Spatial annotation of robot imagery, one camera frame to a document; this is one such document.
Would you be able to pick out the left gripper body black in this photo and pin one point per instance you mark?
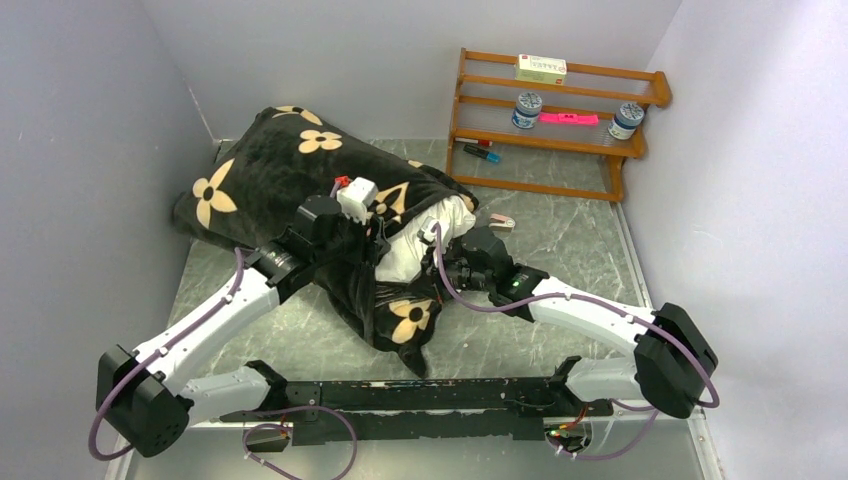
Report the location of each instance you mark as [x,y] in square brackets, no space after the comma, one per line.
[349,244]

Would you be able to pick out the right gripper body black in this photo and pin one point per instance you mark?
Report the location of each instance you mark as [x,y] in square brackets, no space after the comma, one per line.
[464,278]

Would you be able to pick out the white pillow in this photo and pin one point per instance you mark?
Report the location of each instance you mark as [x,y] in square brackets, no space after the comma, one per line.
[401,264]

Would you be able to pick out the black pillowcase with beige flowers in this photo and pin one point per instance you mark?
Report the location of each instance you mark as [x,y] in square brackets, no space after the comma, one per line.
[288,154]

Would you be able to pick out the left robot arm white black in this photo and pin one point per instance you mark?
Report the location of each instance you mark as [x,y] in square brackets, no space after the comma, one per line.
[150,395]

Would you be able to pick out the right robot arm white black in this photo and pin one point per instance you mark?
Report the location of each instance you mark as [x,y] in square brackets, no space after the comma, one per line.
[664,359]

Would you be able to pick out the black blue marker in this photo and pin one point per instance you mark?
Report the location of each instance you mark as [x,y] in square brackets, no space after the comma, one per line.
[481,153]

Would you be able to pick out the red white marker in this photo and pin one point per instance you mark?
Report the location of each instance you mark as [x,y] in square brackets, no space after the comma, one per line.
[483,143]

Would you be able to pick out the pink highlighter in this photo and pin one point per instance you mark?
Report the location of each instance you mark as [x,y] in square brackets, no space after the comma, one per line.
[568,119]

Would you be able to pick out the left blue white jar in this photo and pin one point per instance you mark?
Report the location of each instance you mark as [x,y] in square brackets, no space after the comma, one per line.
[527,109]

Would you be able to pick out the blue white jar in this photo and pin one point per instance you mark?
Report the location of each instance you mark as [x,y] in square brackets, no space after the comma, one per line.
[527,109]
[625,121]

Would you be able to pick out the wooden shelf rack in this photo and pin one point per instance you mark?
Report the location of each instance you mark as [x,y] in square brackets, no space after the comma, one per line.
[486,92]

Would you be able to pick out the right blue white jar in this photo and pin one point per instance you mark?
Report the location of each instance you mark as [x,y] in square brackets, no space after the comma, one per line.
[625,121]

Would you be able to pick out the white green box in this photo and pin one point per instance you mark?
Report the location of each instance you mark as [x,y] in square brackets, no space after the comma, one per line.
[542,70]

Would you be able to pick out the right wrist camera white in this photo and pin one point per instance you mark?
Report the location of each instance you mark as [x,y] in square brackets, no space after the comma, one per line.
[430,233]

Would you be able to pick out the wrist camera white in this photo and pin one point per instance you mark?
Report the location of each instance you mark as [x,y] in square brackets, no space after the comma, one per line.
[356,198]
[430,233]

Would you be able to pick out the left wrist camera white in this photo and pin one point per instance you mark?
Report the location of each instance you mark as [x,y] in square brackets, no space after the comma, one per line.
[356,198]

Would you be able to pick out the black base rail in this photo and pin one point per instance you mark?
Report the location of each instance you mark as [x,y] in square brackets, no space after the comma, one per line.
[520,408]

